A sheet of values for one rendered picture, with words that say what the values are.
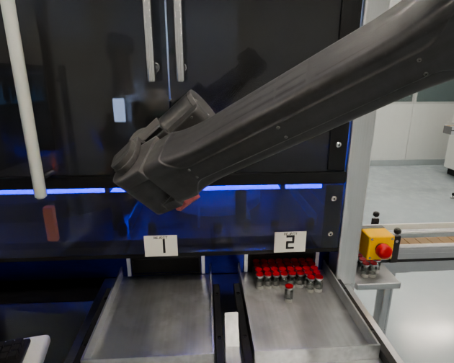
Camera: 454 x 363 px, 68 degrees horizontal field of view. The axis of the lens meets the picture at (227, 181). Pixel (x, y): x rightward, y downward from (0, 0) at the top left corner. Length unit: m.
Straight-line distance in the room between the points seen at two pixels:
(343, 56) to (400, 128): 6.08
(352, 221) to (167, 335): 0.54
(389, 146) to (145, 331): 5.77
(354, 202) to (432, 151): 5.82
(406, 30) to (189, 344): 0.72
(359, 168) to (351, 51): 0.67
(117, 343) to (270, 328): 0.34
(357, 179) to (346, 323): 0.35
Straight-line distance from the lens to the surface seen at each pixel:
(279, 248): 0.93
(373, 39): 0.27
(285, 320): 0.89
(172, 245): 0.91
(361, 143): 0.90
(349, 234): 0.98
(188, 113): 0.43
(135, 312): 0.93
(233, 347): 0.81
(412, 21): 0.26
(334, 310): 0.94
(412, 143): 6.51
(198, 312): 0.90
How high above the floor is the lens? 1.44
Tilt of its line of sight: 17 degrees down
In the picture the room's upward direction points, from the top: straight up
